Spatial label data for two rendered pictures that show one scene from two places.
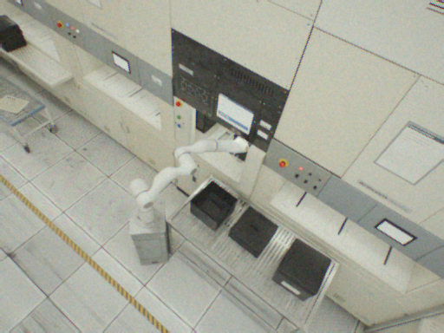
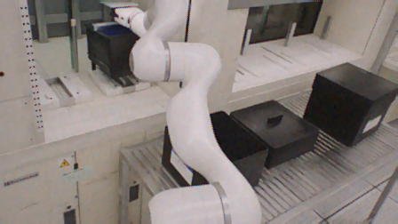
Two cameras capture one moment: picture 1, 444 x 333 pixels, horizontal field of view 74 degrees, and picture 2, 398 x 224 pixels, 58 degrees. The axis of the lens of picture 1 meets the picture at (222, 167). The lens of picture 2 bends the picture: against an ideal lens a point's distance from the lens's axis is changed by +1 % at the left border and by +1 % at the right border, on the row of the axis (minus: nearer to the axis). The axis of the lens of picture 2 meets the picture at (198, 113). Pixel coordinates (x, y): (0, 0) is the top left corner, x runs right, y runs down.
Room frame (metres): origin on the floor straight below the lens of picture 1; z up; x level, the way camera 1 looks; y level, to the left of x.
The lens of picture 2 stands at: (0.88, 1.01, 1.68)
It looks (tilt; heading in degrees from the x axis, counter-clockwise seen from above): 33 degrees down; 291
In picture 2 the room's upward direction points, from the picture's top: 9 degrees clockwise
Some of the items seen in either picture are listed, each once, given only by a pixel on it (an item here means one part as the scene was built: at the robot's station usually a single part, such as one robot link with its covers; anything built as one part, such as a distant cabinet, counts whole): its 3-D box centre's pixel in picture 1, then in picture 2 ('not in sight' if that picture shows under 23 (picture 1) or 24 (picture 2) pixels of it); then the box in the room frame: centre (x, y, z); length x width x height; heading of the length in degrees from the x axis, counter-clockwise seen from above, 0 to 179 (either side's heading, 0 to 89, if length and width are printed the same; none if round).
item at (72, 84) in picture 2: (223, 138); (59, 89); (1.88, 0.04, 0.89); 0.22 x 0.21 x 0.04; 151
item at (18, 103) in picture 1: (11, 103); not in sight; (2.21, 2.47, 0.47); 0.31 x 0.23 x 0.02; 83
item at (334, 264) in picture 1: (244, 257); (265, 204); (0.96, -0.34, 0.38); 1.30 x 0.60 x 0.76; 61
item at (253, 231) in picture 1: (253, 230); (272, 127); (1.03, -0.34, 0.83); 0.29 x 0.29 x 0.13; 60
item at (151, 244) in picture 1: (151, 235); not in sight; (1.01, 0.53, 0.38); 0.28 x 0.28 x 0.76; 16
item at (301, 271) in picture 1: (300, 270); (348, 102); (0.76, -0.69, 0.89); 0.29 x 0.29 x 0.25; 65
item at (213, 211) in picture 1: (213, 205); (212, 156); (1.18, 0.02, 0.85); 0.28 x 0.28 x 0.17; 60
